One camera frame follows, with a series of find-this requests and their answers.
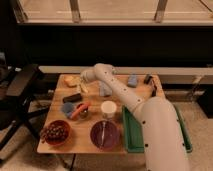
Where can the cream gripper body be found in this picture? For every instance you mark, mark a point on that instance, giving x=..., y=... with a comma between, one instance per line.
x=77, y=80

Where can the red yellow apple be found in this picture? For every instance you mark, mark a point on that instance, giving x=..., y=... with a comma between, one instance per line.
x=70, y=81

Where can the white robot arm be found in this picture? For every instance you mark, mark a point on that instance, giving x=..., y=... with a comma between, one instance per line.
x=162, y=135

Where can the white plastic cup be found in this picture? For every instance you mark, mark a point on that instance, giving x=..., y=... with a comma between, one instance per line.
x=108, y=109

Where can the black rectangular block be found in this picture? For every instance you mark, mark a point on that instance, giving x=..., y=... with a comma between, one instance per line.
x=72, y=98

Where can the orange carrot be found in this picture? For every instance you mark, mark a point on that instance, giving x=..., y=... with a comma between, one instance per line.
x=80, y=109

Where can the blue folded cloth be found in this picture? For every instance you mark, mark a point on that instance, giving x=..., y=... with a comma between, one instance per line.
x=104, y=90

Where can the small glass jar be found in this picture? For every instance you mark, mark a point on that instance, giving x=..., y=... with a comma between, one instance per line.
x=83, y=114

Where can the white spoon in bowl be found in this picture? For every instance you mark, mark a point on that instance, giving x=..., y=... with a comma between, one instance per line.
x=103, y=131

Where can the red bowl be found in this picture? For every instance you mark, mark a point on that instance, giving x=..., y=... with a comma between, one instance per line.
x=66, y=126

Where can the bunch of dark grapes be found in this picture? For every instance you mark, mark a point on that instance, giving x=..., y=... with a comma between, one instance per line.
x=53, y=132

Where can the purple bowl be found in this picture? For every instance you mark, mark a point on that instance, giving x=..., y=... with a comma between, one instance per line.
x=111, y=139

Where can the black office chair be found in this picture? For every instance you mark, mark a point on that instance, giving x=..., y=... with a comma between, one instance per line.
x=17, y=91

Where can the small black object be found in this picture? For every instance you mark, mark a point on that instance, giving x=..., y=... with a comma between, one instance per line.
x=147, y=79

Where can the green plastic tray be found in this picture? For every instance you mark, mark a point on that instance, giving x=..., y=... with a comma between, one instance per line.
x=133, y=137

